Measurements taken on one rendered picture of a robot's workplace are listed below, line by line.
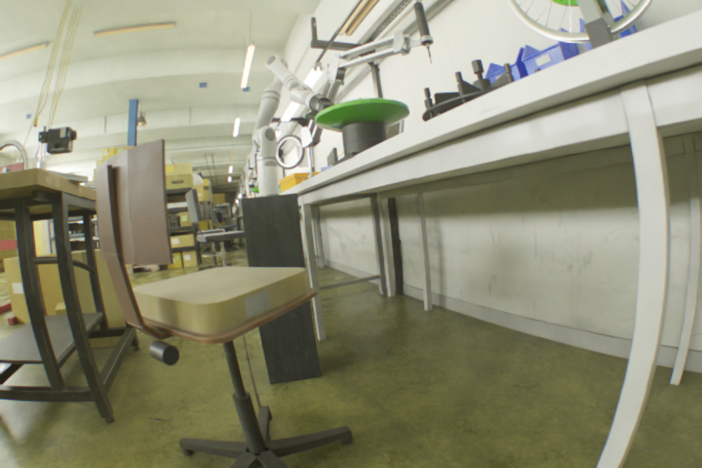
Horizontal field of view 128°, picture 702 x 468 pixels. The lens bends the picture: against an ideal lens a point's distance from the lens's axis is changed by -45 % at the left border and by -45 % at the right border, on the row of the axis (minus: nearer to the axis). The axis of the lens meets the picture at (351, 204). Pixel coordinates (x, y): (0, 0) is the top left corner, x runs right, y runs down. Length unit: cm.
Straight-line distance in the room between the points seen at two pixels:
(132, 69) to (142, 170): 633
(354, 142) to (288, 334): 88
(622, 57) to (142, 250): 72
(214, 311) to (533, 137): 61
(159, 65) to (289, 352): 603
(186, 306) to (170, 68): 621
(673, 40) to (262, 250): 136
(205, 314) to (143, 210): 21
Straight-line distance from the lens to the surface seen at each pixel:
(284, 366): 149
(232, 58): 666
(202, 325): 59
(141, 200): 55
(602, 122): 48
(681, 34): 41
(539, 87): 47
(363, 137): 96
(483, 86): 86
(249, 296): 62
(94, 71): 717
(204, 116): 976
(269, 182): 141
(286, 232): 133
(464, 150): 64
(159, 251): 53
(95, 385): 143
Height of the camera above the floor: 76
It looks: 1 degrees up
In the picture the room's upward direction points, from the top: 6 degrees counter-clockwise
